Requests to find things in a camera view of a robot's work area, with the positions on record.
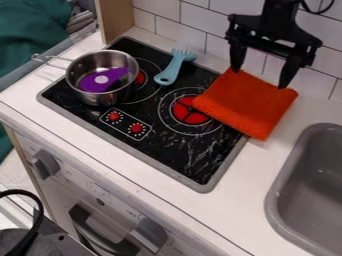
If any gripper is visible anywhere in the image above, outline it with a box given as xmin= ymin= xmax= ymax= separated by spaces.
xmin=224 ymin=9 xmax=325 ymax=90

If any orange cloth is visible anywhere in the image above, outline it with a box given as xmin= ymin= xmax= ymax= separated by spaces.
xmin=191 ymin=66 xmax=300 ymax=141

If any light blue toy spatula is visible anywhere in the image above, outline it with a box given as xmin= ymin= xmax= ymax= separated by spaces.
xmin=152 ymin=47 xmax=200 ymax=87

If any toy stove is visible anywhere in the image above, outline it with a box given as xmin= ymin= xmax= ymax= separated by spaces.
xmin=36 ymin=35 xmax=250 ymax=194

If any toy sink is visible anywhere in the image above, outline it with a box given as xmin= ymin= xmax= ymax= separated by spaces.
xmin=263 ymin=122 xmax=342 ymax=256

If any purple toy eggplant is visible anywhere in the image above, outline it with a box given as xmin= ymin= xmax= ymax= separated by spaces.
xmin=78 ymin=66 xmax=131 ymax=94

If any silver pot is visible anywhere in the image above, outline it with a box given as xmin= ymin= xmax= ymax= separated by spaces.
xmin=30 ymin=49 xmax=141 ymax=107

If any black cable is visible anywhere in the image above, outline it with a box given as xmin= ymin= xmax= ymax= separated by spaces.
xmin=0 ymin=189 xmax=46 ymax=256

